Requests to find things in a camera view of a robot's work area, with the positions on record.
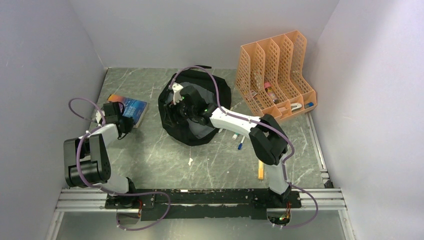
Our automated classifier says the aluminium frame rail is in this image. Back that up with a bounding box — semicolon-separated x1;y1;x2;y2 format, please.
54;188;347;213

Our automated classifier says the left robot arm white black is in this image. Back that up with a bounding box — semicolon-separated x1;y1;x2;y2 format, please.
63;102;139;208

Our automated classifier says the pink capped bottle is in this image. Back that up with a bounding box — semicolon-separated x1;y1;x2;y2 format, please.
263;81;280;104

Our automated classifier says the blue orange paperback book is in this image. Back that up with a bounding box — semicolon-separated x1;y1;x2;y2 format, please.
107;94;149;128

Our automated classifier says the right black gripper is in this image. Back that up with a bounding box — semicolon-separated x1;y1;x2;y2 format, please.
163;95;197;127

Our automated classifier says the orange plastic file organizer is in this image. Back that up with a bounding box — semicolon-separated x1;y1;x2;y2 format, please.
235;30;318;123

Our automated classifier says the silver stapler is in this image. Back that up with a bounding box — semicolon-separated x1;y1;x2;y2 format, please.
290;102;303;113

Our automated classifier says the black student backpack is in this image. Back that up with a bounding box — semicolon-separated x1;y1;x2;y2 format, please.
158;68;232;146

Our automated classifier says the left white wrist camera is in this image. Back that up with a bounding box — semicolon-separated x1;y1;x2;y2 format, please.
94;110;104;124

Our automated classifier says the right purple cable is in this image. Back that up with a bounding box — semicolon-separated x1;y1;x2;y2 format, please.
170;65;320;229

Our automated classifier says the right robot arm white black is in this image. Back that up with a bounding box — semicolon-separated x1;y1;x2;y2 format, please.
164;83;291;207

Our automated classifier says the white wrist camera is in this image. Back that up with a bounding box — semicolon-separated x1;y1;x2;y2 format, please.
94;110;104;124
171;83;184;105

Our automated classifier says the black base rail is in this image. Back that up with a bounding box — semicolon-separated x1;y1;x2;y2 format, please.
104;188;302;221

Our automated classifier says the yellow highlighter marker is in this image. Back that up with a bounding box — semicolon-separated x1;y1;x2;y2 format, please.
257;160;264;180

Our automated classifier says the small blue item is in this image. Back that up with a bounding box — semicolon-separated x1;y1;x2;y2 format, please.
304;102;314;109

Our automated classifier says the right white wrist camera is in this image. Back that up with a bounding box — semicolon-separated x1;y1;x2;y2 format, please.
171;83;184;105

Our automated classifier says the blue capped white pen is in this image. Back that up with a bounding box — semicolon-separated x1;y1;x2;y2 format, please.
237;136;246;150

